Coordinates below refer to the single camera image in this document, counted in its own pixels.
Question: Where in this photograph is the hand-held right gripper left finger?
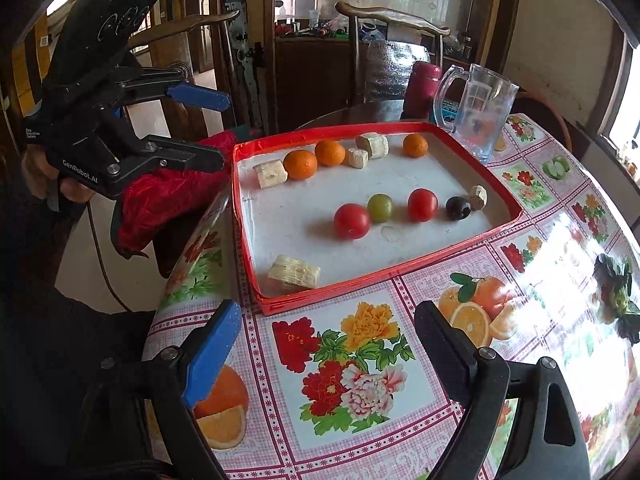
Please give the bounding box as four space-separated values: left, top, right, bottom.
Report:
75 299 244 480

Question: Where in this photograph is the round bamboo chair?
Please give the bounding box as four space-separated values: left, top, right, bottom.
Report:
515 90 575 153

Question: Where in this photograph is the leafy green vegetable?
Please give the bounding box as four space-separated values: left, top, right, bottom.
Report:
592 252 640 346

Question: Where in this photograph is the dark purple plum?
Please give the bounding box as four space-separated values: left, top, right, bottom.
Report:
445 196 472 222

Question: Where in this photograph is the red cloth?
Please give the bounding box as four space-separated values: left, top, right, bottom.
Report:
111 129 238 261

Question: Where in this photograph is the clear glass pitcher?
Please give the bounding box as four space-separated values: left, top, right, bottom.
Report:
432 62 521 163

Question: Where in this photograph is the wooden chair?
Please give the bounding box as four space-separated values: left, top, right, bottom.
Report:
127 9 242 141
335 1 451 106

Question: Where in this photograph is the red thermos cup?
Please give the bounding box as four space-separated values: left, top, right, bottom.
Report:
402 60 443 122

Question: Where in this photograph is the red tomato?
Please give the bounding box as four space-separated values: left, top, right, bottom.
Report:
407 188 440 223
333 203 372 241

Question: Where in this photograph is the wooden sideboard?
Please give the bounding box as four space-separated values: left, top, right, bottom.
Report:
274 35 361 133

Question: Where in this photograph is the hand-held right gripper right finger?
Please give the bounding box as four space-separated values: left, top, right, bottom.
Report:
414 300 595 480

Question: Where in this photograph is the orange tangerine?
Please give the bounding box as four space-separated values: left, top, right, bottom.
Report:
402 133 430 159
315 139 347 167
283 150 319 181

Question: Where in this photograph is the black cable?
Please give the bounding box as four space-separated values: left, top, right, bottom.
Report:
86 202 132 313

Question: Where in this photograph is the person's dark clothing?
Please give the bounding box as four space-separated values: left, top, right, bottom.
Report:
0 280 157 480

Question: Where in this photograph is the green round fruit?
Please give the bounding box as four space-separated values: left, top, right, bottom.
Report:
367 193 394 224

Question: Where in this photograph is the red cardboard tray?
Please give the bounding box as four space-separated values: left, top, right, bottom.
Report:
231 122 526 317

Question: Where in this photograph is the person's left hand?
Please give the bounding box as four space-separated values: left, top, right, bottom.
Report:
21 147 96 208

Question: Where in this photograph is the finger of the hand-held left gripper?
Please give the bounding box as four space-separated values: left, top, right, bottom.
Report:
120 67 232 112
112 135 226 183

